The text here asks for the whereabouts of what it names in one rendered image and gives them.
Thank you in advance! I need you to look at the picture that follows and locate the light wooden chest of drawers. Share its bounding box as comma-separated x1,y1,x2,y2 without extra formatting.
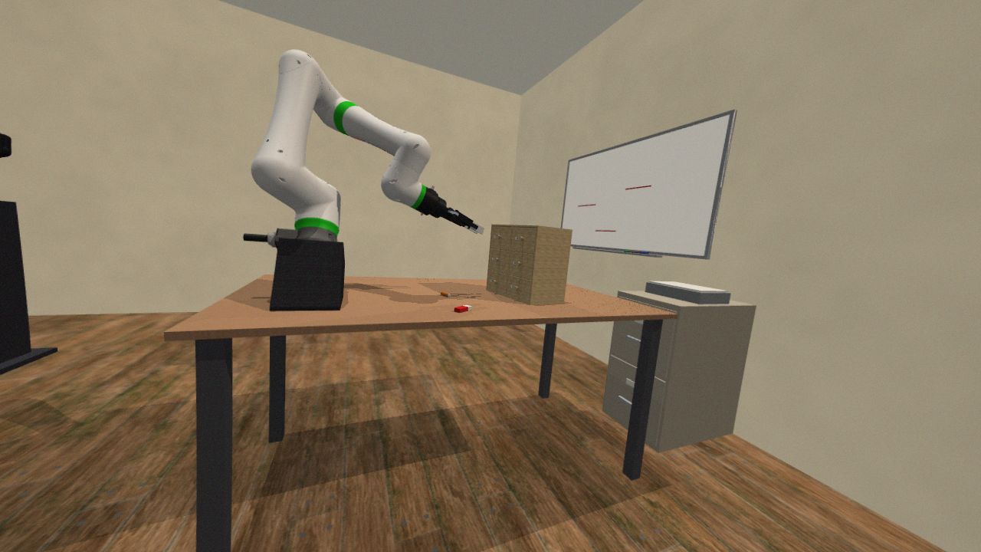
486,225,573,305

